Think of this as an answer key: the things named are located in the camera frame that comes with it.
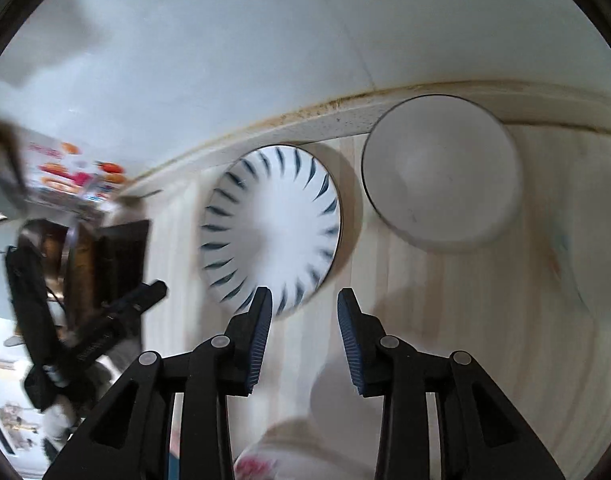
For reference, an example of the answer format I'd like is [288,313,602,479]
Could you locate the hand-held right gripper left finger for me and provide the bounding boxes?
[42,286,273,480]

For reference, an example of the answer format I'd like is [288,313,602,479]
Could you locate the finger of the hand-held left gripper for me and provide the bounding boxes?
[5,246,56,363]
[105,281,168,323]

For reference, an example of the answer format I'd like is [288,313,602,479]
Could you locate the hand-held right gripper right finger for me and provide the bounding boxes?
[337,287,566,480]

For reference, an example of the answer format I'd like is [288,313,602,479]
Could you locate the white plate blue radial stripes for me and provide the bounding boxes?
[199,145,343,318]

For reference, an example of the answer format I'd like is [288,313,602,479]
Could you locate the white bowl dark rim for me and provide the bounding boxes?
[361,95,523,253]

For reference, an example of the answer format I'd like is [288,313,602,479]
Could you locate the black gas stove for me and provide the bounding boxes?
[99,219,152,308]

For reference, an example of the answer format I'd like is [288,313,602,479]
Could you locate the steel steamer pot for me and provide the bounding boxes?
[18,222,103,321]

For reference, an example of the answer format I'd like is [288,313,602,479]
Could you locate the striped counter mat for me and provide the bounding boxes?
[130,125,611,480]

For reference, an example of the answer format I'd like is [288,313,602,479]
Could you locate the colourful wall sticker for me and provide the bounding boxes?
[28,141,130,207]

